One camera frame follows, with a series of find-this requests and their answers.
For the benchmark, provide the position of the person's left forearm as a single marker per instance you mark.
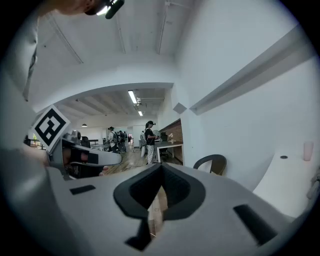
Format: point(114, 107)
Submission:
point(35, 156)

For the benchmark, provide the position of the beige plush decoration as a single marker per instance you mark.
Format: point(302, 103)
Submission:
point(171, 137)

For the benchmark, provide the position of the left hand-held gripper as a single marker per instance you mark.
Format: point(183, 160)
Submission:
point(50, 125)

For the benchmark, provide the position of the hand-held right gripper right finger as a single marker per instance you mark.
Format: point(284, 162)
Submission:
point(186, 197)

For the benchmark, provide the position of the white side table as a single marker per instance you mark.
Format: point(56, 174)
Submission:
point(282, 180)

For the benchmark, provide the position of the short ceiling light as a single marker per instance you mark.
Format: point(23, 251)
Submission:
point(140, 113)

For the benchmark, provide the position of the black office chair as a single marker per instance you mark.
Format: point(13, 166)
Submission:
point(163, 136)

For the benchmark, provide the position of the person's head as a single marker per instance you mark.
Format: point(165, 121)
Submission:
point(72, 6)

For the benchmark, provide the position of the brown wicker chair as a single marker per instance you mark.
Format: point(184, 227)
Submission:
point(217, 162)

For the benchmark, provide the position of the person's left hand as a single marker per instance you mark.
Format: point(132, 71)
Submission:
point(66, 155)

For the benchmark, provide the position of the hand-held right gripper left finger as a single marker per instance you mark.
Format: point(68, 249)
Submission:
point(136, 197)

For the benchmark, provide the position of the white desk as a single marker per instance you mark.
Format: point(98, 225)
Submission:
point(170, 144)

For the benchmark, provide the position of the person's grey shirt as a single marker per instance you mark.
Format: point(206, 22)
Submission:
point(22, 62)

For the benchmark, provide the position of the grey wall panel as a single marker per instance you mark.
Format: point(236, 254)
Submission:
point(180, 108)

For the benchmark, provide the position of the black head-worn camera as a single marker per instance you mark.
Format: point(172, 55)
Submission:
point(113, 8)

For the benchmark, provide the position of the long ceiling light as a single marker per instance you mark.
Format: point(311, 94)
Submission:
point(132, 97)

